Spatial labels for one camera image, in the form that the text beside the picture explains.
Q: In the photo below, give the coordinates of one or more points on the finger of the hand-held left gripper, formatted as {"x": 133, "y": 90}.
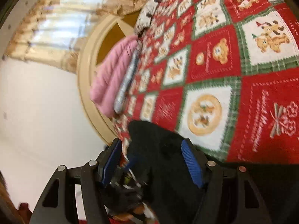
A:
{"x": 130, "y": 164}

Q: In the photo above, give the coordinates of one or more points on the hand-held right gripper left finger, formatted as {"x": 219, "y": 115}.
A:
{"x": 111, "y": 162}

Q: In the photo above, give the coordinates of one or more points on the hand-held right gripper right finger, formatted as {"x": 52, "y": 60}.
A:
{"x": 192, "y": 164}

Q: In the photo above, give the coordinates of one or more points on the black pants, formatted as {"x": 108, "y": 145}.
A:
{"x": 163, "y": 149}

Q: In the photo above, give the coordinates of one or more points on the grey patterned folded cloth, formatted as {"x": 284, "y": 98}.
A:
{"x": 127, "y": 79}

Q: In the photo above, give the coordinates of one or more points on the pink folded quilt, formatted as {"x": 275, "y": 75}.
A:
{"x": 112, "y": 74}

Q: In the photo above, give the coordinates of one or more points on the cream round headboard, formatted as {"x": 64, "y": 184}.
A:
{"x": 87, "y": 74}

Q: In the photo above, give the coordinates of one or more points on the red printed blanket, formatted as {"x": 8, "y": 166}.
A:
{"x": 210, "y": 74}

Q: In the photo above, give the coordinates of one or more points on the beige curtain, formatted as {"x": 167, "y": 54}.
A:
{"x": 46, "y": 32}

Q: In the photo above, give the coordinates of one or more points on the white patterned pillow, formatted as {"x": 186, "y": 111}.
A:
{"x": 146, "y": 14}

